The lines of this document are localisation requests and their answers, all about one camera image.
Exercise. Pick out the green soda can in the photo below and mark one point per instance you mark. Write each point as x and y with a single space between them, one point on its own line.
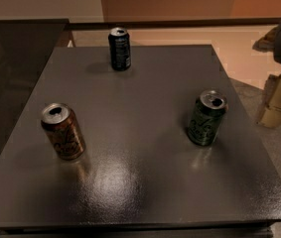
209 110

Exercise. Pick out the black soda can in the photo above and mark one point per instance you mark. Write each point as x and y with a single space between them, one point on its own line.
120 52

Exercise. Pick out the orange-brown soda can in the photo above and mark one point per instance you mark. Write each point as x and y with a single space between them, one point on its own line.
60 125

